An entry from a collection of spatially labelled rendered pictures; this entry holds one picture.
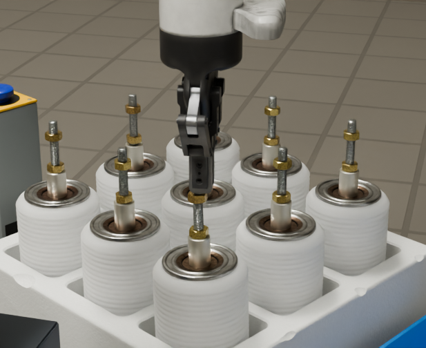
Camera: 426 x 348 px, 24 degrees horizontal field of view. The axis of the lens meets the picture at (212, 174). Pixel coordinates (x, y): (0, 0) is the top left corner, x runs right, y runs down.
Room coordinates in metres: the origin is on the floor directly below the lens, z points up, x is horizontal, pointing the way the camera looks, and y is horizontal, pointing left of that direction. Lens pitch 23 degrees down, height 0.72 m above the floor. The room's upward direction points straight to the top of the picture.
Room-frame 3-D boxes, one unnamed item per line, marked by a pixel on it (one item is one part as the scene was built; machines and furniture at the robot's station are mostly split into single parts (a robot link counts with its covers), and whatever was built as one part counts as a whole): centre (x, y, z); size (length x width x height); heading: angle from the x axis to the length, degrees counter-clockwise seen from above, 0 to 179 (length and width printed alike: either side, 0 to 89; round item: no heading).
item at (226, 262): (0.89, 0.01, 0.25); 0.08 x 0.08 x 0.01
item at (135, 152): (1.14, 0.10, 0.26); 0.02 x 0.02 x 0.03
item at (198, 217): (0.89, 0.01, 0.30); 0.01 x 0.01 x 0.08
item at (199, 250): (0.89, 0.01, 0.26); 0.02 x 0.02 x 0.03
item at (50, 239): (1.05, 0.18, 0.16); 0.10 x 0.10 x 0.18
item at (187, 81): (0.89, 0.01, 0.45); 0.08 x 0.08 x 0.09
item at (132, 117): (1.14, 0.10, 0.31); 0.01 x 0.01 x 0.08
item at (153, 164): (1.14, 0.10, 0.25); 0.08 x 0.08 x 0.01
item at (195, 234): (0.89, 0.01, 0.29); 0.02 x 0.02 x 0.01; 14
